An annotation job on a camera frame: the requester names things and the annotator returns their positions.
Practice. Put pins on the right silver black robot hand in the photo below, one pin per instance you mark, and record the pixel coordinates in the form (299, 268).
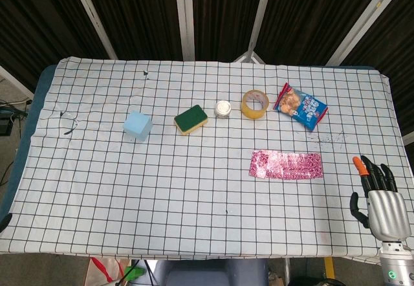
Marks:
(386, 211)

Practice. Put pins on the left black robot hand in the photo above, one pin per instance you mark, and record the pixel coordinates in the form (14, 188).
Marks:
(6, 223)

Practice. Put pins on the yellow table leg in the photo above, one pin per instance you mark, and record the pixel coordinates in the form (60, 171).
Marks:
(329, 268)

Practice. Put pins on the pink glitter pouch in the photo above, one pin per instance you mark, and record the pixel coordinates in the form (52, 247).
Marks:
(297, 166)

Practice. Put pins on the red white shopping bag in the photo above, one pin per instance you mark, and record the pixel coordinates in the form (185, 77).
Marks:
(103, 271)

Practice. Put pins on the blue snack bag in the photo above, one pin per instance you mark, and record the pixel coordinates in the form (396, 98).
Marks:
(307, 109)

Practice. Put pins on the green plastic object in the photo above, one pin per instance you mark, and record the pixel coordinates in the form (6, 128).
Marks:
(134, 273)

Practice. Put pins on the white black checkered tablecloth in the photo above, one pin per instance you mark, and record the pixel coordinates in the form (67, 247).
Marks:
(161, 185)

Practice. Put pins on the light blue foam cube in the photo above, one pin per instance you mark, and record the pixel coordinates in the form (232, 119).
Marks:
(137, 125)

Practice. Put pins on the yellow packing tape roll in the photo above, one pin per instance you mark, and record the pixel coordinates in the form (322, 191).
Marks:
(249, 111)

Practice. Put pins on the small clear plastic jar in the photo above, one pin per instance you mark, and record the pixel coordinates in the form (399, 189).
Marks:
(222, 108)

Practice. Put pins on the green yellow sponge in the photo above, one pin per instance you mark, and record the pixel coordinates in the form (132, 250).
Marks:
(190, 117)

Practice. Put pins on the white frame bar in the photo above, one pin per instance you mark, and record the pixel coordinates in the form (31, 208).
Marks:
(16, 82)

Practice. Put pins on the white partition frame post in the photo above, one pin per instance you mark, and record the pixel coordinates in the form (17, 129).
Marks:
(185, 17)
(362, 24)
(260, 14)
(93, 17)

